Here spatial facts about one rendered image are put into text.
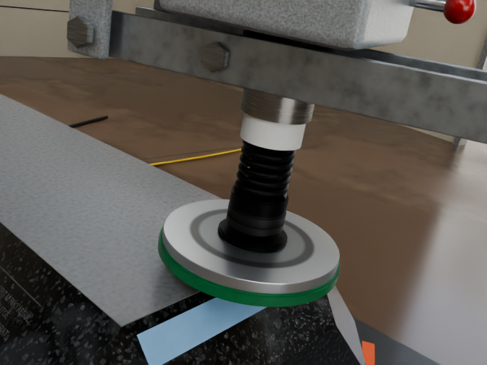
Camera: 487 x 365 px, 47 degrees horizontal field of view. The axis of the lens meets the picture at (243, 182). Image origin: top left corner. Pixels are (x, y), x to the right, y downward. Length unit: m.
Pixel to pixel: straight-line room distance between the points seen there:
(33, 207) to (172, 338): 0.31
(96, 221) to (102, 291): 0.17
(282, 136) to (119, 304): 0.25
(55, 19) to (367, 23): 6.10
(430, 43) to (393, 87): 5.40
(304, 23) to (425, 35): 5.47
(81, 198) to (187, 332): 0.31
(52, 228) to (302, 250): 0.32
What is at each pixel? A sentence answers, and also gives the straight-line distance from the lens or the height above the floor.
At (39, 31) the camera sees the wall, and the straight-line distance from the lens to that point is 6.45.
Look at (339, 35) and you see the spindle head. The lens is 0.47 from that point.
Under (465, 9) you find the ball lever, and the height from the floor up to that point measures 1.20.
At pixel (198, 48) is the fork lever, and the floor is 1.12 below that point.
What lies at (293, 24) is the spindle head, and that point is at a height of 1.16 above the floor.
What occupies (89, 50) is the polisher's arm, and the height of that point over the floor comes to 1.09.
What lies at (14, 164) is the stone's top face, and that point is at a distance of 0.97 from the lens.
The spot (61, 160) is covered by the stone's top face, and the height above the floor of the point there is 0.85.
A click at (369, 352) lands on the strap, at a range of 2.12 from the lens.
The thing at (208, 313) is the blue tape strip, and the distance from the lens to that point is 0.65.
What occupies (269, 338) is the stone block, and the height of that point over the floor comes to 0.79.
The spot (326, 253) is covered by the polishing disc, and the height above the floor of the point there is 0.91.
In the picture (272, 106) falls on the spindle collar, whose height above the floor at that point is 1.07.
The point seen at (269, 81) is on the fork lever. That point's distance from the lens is 0.55.
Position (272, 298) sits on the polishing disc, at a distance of 0.58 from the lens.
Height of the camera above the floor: 1.20
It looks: 20 degrees down
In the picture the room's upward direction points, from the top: 10 degrees clockwise
